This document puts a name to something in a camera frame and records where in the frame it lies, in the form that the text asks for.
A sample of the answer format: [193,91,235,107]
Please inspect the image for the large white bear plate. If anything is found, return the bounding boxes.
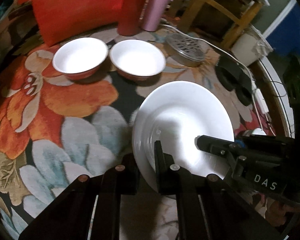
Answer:
[132,81,234,190]

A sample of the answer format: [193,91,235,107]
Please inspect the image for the white bowl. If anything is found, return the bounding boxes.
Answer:
[109,40,166,81]
[52,37,109,80]

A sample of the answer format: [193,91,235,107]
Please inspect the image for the white power adapter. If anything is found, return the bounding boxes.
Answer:
[251,83,269,115]

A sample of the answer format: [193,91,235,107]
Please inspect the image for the floral tablecloth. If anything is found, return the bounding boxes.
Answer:
[0,22,291,240]

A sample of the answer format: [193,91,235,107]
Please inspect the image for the round metal perforated tin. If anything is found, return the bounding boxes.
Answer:
[164,33,205,67]

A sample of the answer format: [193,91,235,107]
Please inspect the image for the white bucket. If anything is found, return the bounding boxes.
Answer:
[231,25,273,67]

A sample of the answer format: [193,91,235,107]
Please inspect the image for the wooden chair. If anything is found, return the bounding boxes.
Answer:
[166,0,269,50]

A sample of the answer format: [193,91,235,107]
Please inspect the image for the pink tumbler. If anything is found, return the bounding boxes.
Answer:
[141,0,170,32]

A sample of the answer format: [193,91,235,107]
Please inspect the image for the red bag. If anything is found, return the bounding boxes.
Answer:
[17,0,123,46]

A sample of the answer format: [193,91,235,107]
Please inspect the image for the red cylinder bottle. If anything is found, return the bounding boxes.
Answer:
[117,0,146,36]

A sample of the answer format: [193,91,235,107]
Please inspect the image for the white cable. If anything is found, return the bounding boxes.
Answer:
[160,23,276,136]

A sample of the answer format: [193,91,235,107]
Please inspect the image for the black cable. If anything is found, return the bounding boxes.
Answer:
[259,60,291,136]

